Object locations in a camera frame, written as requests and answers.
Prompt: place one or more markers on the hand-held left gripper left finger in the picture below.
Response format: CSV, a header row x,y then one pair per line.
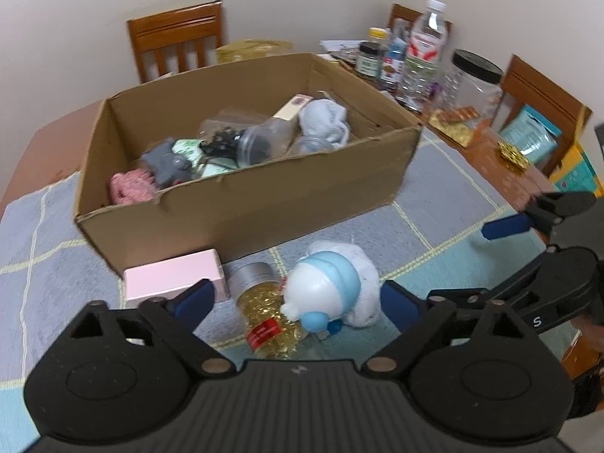
x,y
193,299

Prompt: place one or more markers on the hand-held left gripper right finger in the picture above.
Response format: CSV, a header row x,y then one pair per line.
x,y
398,299

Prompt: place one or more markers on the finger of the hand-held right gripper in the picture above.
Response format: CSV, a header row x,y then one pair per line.
x,y
505,227
542,278

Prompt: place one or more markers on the clear bottle of gold capsules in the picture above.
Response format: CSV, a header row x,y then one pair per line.
x,y
264,306

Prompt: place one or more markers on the blue white snowman toy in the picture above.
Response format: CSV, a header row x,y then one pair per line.
x,y
321,288

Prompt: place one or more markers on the large cardboard box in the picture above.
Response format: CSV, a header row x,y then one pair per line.
x,y
264,203

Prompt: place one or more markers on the pink knit sock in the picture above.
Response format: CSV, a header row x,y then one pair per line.
x,y
132,188

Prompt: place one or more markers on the grey plush toy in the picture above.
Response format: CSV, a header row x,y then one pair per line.
x,y
165,163

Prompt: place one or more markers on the green white tissue packet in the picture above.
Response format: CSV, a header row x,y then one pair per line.
x,y
188,148

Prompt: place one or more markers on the clear jar of black hair clips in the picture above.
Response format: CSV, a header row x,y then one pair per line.
x,y
257,144

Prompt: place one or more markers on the grey sock bundle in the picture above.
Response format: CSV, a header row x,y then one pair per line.
x,y
323,120

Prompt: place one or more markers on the pink carton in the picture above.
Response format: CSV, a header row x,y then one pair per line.
x,y
170,273
292,108

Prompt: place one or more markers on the white fluffy plush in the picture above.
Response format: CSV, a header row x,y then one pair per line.
x,y
369,292

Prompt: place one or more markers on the gold ornament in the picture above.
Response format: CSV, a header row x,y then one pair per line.
x,y
514,155

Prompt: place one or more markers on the blue green checked tablecloth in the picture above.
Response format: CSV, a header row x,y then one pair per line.
x,y
424,198

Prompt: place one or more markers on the yellow carton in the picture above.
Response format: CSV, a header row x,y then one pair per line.
x,y
578,172

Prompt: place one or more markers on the teal packet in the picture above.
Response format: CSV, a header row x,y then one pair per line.
x,y
531,134

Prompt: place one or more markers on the gold box with blister packs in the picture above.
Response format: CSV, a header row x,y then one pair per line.
x,y
455,127

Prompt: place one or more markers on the wooden chair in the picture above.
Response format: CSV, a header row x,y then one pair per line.
x,y
174,28
533,85
401,12

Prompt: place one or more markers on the large clear jar black lid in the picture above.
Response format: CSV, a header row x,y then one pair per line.
x,y
472,85

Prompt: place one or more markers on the clear plastic water bottle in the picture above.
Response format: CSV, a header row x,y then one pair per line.
x,y
422,52

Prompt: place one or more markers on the small blue bottle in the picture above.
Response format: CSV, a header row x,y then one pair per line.
x,y
394,63

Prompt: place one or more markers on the dark jar with green label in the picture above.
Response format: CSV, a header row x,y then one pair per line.
x,y
369,61

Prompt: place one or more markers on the jar with yellow lid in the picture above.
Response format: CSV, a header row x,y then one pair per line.
x,y
377,35

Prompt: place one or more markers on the stack of papers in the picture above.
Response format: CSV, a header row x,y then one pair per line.
x,y
337,46

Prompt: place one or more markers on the olive gold box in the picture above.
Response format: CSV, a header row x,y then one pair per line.
x,y
250,49

